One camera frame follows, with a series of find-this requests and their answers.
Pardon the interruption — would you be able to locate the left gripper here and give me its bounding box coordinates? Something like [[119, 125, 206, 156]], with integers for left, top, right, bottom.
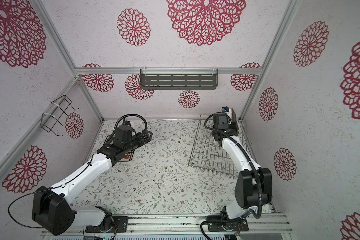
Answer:
[[124, 128, 153, 154]]

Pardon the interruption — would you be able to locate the black square floral plate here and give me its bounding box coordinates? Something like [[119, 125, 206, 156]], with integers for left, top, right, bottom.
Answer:
[[121, 150, 135, 162]]

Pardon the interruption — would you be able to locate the black square plate yellow rim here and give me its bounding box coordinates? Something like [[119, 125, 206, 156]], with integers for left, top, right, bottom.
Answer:
[[229, 108, 237, 125]]

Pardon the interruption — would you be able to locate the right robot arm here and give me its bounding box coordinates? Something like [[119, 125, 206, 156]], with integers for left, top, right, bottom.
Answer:
[[205, 107, 272, 221]]

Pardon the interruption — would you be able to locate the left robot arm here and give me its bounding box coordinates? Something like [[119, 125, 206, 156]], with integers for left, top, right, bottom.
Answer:
[[32, 121, 153, 236]]

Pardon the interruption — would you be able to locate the wire dish rack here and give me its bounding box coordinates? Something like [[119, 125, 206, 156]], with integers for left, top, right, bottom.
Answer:
[[188, 113, 249, 178]]

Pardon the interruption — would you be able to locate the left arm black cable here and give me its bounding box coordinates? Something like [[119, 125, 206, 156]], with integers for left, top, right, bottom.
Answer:
[[7, 113, 148, 230]]

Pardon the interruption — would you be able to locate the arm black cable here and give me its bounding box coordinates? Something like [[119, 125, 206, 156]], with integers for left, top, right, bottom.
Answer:
[[200, 113, 264, 240], [7, 113, 148, 230]]

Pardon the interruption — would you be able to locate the grey wall shelf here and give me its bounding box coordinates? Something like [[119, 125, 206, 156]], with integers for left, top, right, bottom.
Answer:
[[140, 69, 219, 90]]

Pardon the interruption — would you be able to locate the black wire wall basket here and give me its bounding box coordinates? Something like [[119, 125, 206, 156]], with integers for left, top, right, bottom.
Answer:
[[40, 95, 79, 137]]

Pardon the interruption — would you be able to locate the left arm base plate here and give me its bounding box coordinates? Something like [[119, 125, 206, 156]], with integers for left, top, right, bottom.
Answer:
[[85, 216, 129, 233]]

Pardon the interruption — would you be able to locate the aluminium mounting rail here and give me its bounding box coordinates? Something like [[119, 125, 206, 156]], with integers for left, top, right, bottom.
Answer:
[[41, 212, 294, 237]]

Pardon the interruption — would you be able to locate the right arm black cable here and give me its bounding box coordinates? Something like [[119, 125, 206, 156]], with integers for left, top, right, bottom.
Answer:
[[200, 113, 264, 240]]

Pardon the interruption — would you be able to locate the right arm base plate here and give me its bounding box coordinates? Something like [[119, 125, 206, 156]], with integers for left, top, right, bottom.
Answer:
[[206, 216, 249, 232]]

